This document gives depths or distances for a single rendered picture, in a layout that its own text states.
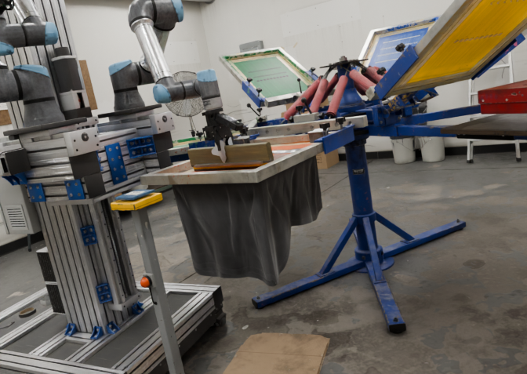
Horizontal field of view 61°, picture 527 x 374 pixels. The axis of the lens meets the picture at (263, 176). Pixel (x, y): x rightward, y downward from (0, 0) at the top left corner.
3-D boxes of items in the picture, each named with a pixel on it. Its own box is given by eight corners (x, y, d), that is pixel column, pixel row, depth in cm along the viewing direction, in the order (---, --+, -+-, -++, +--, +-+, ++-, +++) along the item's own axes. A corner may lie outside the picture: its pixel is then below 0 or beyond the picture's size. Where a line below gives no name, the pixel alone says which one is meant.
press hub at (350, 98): (389, 279, 272) (360, 51, 246) (330, 273, 295) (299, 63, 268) (408, 253, 303) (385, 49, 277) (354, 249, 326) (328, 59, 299)
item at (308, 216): (278, 284, 170) (259, 176, 161) (270, 283, 172) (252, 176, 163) (332, 239, 206) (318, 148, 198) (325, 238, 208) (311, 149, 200)
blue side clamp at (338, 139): (326, 154, 187) (324, 137, 185) (315, 154, 190) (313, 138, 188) (354, 139, 210) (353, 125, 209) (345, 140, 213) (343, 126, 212)
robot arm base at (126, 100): (107, 112, 220) (103, 92, 218) (129, 109, 233) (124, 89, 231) (131, 108, 213) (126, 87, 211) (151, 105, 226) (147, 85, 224)
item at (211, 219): (276, 288, 168) (256, 177, 160) (189, 276, 194) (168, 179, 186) (280, 285, 170) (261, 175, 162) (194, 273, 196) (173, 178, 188)
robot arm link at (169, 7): (129, 72, 230) (145, -13, 185) (156, 68, 237) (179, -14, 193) (136, 91, 226) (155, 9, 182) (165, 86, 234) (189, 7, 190)
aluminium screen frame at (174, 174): (257, 183, 149) (256, 172, 148) (141, 185, 183) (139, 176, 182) (352, 137, 211) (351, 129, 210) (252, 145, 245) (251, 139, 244)
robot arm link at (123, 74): (110, 92, 223) (103, 63, 221) (136, 87, 230) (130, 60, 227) (116, 89, 213) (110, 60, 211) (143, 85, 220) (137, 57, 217)
